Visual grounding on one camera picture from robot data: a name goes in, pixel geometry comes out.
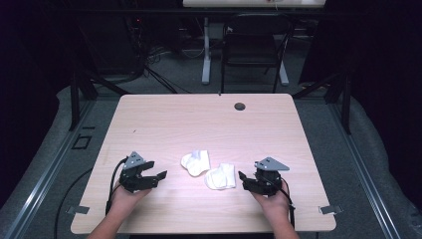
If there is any aluminium floor rail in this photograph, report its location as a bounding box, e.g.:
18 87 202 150
0 99 98 239
327 102 403 239

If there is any grey metal table bracket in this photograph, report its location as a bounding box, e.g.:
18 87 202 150
318 204 344 216
65 205 91 216

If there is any black floor cable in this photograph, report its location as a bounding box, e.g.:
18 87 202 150
54 166 95 239

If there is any black folding chair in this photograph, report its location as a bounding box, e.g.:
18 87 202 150
219 13 296 95

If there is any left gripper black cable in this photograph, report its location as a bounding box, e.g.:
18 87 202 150
105 156 129 215

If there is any person's right hand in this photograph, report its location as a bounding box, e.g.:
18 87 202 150
250 180 292 220

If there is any white desk leg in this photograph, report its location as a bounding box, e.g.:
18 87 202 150
201 16 213 86
278 59 291 87

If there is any black metal stand frame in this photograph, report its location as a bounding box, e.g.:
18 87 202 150
67 64 131 132
292 70 353 135

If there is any dark curtain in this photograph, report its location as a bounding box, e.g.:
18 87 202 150
298 0 422 211
0 0 81 208

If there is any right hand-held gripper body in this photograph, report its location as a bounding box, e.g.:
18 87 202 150
251 156 291 197

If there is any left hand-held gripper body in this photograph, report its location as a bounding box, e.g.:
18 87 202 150
118 150 159 194

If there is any bundle of black cables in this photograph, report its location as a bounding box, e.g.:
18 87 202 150
124 15 193 96

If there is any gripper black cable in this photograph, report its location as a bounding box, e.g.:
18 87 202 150
105 156 129 215
281 178 297 230

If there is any white desk top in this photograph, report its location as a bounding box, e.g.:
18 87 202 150
181 0 327 9

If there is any person's left hand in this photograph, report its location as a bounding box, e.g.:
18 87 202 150
107 184 152 217

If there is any white ankle sock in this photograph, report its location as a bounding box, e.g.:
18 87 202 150
180 149 212 177
203 162 237 191

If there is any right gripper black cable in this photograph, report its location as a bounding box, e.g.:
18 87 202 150
281 178 297 230

